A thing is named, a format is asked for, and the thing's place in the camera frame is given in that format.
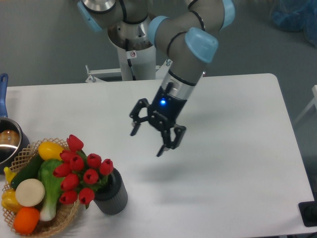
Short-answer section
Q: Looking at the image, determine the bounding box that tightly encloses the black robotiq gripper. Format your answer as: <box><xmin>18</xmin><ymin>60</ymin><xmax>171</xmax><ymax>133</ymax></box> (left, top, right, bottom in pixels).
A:
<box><xmin>129</xmin><ymin>85</ymin><xmax>186</xmax><ymax>157</ymax></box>

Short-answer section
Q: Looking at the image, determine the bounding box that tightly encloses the red tulip bouquet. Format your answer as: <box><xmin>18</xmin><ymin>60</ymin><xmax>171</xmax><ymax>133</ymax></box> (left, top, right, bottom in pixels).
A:
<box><xmin>53</xmin><ymin>134</ymin><xmax>114</xmax><ymax>208</ymax></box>

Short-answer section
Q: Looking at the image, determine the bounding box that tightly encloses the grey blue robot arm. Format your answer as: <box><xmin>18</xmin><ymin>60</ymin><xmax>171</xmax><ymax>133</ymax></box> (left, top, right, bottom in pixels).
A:
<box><xmin>77</xmin><ymin>0</ymin><xmax>235</xmax><ymax>154</ymax></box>

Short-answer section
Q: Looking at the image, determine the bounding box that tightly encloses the dark grey ribbed vase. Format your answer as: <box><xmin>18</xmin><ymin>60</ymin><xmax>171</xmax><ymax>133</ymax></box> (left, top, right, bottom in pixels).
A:
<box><xmin>94</xmin><ymin>168</ymin><xmax>128</xmax><ymax>215</ymax></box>

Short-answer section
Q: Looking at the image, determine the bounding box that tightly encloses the yellow squash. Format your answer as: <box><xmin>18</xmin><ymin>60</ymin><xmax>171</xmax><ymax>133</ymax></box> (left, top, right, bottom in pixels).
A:
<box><xmin>38</xmin><ymin>141</ymin><xmax>64</xmax><ymax>161</ymax></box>

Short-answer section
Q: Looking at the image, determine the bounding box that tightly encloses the green bok choy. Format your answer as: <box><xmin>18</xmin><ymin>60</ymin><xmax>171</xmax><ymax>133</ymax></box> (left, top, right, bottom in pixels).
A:
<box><xmin>38</xmin><ymin>159</ymin><xmax>63</xmax><ymax>222</ymax></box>

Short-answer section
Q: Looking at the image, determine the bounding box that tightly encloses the woven wicker basket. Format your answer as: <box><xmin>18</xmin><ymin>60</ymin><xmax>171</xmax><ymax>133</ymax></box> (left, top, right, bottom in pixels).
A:
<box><xmin>0</xmin><ymin>138</ymin><xmax>80</xmax><ymax>238</ymax></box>

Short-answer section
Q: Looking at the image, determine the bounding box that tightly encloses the dark green cucumber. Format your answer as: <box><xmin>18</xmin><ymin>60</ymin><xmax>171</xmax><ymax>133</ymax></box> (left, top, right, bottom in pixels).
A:
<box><xmin>10</xmin><ymin>154</ymin><xmax>44</xmax><ymax>189</ymax></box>

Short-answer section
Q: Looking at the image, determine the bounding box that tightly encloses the cream round radish slice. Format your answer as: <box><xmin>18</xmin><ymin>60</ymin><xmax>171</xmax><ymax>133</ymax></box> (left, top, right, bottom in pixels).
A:
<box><xmin>15</xmin><ymin>178</ymin><xmax>45</xmax><ymax>207</ymax></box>

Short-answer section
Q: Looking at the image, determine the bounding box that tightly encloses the yellow banana tip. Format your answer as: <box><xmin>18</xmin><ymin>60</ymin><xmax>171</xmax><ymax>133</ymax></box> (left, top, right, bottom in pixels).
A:
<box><xmin>3</xmin><ymin>167</ymin><xmax>17</xmax><ymax>184</ymax></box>

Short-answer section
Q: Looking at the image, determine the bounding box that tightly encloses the blue plastic bag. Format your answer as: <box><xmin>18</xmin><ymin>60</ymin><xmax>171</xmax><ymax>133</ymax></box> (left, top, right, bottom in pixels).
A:
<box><xmin>270</xmin><ymin>0</ymin><xmax>317</xmax><ymax>47</ymax></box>

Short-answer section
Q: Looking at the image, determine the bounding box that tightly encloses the orange fruit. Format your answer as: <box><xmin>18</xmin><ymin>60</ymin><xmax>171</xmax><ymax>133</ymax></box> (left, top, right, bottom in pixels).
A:
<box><xmin>13</xmin><ymin>207</ymin><xmax>40</xmax><ymax>235</ymax></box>

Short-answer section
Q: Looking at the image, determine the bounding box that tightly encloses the yellow bell pepper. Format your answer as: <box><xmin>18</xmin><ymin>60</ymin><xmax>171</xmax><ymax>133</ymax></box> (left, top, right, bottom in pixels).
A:
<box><xmin>1</xmin><ymin>188</ymin><xmax>23</xmax><ymax>213</ymax></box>

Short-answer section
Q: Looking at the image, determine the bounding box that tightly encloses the black device at edge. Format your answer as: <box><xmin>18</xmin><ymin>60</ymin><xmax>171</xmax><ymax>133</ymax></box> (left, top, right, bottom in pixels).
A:
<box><xmin>298</xmin><ymin>201</ymin><xmax>317</xmax><ymax>227</ymax></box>

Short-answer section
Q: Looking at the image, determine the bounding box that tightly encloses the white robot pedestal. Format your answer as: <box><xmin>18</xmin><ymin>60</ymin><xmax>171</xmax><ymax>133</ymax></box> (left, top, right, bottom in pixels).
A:
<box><xmin>85</xmin><ymin>12</ymin><xmax>174</xmax><ymax>84</ymax></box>

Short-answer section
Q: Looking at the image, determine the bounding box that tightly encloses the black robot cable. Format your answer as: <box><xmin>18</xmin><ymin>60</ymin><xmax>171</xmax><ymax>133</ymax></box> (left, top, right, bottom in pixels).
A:
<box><xmin>124</xmin><ymin>38</ymin><xmax>137</xmax><ymax>81</ymax></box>

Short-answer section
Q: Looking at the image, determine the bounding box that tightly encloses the blue handled saucepan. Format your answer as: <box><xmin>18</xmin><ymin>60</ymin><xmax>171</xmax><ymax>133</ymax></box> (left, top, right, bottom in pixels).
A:
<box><xmin>0</xmin><ymin>73</ymin><xmax>29</xmax><ymax>175</ymax></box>

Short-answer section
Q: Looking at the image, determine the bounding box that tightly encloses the white furniture frame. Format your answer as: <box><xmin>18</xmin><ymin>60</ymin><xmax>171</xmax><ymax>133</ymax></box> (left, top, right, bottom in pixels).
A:
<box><xmin>294</xmin><ymin>85</ymin><xmax>317</xmax><ymax>127</ymax></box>

